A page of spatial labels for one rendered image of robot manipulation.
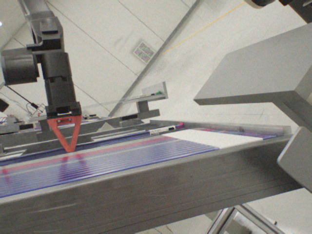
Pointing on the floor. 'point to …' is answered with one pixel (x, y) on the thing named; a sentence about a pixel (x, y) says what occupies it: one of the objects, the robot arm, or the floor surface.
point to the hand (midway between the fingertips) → (69, 147)
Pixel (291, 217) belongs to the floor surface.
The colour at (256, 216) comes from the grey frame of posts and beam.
